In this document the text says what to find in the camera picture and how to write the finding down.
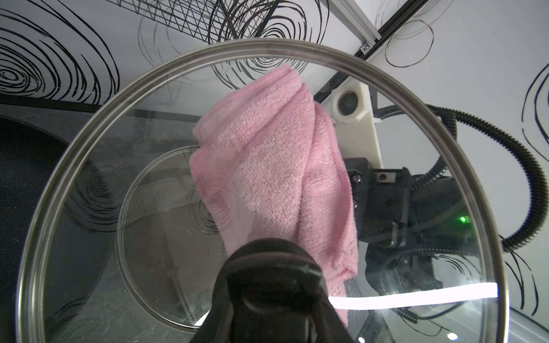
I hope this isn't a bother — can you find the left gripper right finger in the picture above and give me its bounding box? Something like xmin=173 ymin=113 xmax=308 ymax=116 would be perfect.
xmin=312 ymin=280 xmax=353 ymax=343

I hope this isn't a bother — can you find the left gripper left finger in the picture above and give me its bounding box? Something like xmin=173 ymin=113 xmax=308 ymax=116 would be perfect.
xmin=191 ymin=274 xmax=234 ymax=343

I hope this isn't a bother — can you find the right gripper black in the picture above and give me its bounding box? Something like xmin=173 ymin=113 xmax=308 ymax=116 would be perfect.
xmin=344 ymin=158 xmax=476 ymax=295

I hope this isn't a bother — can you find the glass pot lid black knob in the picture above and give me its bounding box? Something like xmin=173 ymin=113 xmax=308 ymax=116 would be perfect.
xmin=16 ymin=39 xmax=509 ymax=342

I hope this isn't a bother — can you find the pink cloth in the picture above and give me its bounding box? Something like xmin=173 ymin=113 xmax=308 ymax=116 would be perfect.
xmin=189 ymin=63 xmax=360 ymax=327

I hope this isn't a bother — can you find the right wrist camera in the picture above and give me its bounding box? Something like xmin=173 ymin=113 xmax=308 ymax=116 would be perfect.
xmin=330 ymin=78 xmax=383 ymax=169

